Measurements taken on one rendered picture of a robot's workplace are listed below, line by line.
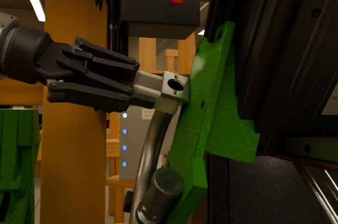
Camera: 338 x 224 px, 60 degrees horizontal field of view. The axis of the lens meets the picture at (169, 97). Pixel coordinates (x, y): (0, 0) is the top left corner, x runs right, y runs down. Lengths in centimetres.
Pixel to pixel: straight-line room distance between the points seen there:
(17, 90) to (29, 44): 41
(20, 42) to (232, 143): 29
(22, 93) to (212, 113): 57
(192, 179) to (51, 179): 45
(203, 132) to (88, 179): 42
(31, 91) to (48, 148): 17
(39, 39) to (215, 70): 23
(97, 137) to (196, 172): 40
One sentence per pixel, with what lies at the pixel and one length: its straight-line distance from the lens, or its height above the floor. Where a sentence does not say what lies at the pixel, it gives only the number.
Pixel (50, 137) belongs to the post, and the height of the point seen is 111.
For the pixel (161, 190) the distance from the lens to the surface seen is 33.
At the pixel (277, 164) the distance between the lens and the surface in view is 59.
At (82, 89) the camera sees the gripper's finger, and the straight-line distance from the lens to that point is 38.
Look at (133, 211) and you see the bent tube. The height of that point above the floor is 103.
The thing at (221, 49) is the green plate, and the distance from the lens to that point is 36.
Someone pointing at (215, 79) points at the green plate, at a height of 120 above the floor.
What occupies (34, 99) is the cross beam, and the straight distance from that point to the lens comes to 80.
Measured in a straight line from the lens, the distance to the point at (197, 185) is 32.
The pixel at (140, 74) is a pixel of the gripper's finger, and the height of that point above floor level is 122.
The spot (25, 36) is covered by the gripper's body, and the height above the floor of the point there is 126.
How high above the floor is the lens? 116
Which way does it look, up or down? 3 degrees up
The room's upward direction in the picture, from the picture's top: straight up
